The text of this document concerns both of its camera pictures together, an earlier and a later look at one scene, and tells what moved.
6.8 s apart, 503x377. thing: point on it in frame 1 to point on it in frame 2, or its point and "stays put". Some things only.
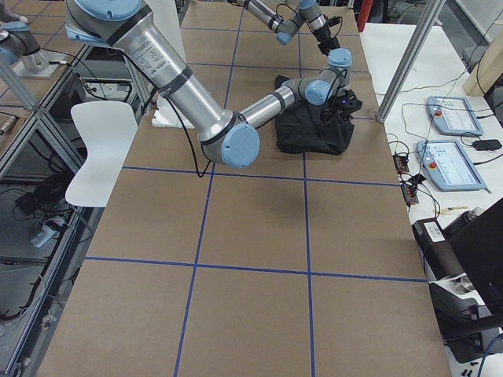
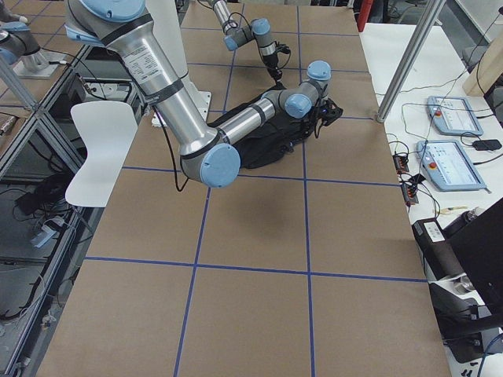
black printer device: (464, 265) stays put
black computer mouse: (487, 144) stays put
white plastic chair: (109, 129) stays put
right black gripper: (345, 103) to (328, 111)
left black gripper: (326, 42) to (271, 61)
